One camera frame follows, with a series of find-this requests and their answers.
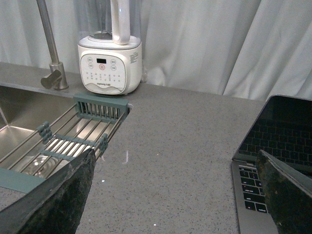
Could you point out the silver laptop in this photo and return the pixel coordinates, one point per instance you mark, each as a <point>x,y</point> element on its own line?
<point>283,129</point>

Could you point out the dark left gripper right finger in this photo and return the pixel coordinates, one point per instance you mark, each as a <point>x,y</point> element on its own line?
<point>288,194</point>

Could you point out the white curtain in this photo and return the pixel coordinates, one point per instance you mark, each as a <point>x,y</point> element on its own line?
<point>241,48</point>

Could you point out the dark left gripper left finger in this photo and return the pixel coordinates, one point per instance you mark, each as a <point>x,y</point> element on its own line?
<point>56,205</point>

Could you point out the white blender appliance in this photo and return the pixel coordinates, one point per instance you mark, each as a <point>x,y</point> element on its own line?
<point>110,57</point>

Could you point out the green steel sink drying rack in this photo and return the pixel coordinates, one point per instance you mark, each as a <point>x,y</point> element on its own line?
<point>73,139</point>

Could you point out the stainless steel faucet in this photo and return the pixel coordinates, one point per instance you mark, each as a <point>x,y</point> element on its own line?
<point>57,78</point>

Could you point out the stainless steel sink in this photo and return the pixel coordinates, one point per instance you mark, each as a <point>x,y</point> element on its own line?
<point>29,126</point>

